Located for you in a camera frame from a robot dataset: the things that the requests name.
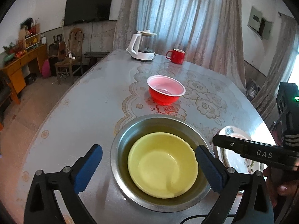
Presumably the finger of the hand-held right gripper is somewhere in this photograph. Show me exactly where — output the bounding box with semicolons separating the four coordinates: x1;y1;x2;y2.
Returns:
212;134;286;168

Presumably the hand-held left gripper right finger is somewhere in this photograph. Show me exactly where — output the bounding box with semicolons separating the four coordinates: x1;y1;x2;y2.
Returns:
195;145;274;224

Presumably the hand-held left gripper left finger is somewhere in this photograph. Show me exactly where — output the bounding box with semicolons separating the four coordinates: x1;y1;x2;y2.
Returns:
24;144;103;224

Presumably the large white patterned plate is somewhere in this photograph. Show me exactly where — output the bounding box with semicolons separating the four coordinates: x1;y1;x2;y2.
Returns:
214;125;264;195

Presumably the stainless steel bowl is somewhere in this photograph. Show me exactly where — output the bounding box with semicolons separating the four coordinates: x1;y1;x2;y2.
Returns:
110;115;215;213

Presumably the yellow bowl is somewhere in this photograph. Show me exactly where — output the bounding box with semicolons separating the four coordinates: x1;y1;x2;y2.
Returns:
127;132;199;199

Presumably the person's right hand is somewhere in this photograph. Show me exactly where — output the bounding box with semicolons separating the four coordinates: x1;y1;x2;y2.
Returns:
263;167;295;207

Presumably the beige side curtain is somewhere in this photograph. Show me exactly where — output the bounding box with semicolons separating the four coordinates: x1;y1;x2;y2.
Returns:
251;13;299;124

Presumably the red bowl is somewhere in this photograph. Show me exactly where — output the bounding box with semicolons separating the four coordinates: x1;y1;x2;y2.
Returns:
147;75;186;106

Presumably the wooden chair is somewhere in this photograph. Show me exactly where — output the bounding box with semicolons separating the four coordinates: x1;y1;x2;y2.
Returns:
55;28;84;85

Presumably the pink bag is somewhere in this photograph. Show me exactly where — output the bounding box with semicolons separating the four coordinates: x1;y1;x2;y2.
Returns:
41;59;51;77

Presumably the dark wooden bench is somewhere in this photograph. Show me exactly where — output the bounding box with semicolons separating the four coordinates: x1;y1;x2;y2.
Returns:
84;51;110;66

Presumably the red mug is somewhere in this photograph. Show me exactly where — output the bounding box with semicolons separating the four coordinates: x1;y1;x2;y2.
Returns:
166;49;186;64

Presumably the yellow wooden desk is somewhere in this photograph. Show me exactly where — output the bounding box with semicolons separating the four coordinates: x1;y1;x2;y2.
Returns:
0;44;48;105

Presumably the white electric kettle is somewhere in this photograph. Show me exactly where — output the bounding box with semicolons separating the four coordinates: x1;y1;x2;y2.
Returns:
126;29;157;61

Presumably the cluttered shelf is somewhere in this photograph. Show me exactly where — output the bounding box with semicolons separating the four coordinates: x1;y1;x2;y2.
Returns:
20;17;41;52

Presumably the beige window curtain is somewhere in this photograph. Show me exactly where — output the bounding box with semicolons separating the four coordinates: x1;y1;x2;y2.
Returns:
113;0;247;94

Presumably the black cable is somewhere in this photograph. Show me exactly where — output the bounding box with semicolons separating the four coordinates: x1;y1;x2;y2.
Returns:
180;213;237;224

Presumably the wall electrical panel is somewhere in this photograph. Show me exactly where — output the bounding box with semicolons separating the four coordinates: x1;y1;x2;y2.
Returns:
247;5;274;41

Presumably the white power cable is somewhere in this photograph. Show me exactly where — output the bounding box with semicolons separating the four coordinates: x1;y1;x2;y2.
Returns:
62;19;71;55

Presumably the black wall television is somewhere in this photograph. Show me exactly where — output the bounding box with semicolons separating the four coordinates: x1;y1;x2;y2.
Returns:
64;0;114;27

